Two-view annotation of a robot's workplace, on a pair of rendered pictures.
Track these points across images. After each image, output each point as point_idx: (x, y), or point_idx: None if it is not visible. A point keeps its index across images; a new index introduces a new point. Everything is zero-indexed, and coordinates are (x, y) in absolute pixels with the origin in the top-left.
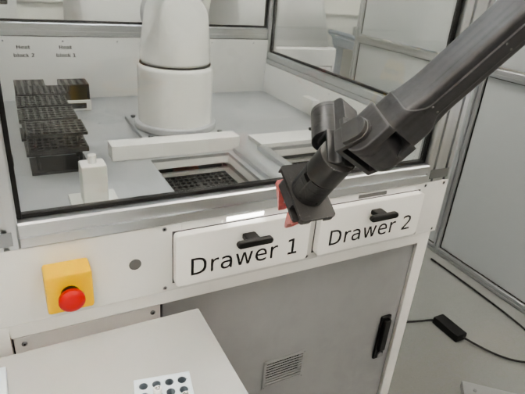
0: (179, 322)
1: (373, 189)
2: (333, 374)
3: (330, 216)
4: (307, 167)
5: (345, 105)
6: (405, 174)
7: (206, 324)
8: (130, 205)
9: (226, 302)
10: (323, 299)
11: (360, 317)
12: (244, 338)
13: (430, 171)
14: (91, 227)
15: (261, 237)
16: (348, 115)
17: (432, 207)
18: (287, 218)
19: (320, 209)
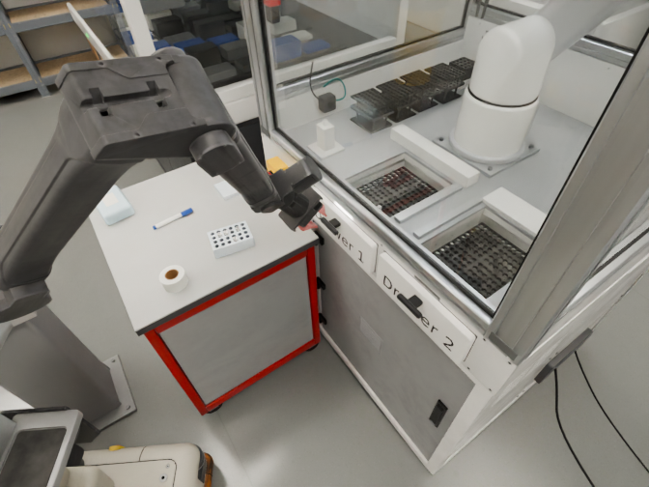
0: (303, 231)
1: (426, 283)
2: (401, 386)
3: (289, 227)
4: None
5: (296, 165)
6: (458, 302)
7: (304, 243)
8: (301, 155)
9: (341, 253)
10: (394, 323)
11: (421, 375)
12: (350, 286)
13: (490, 331)
14: (289, 153)
15: (332, 226)
16: (289, 170)
17: (492, 370)
18: None
19: (291, 219)
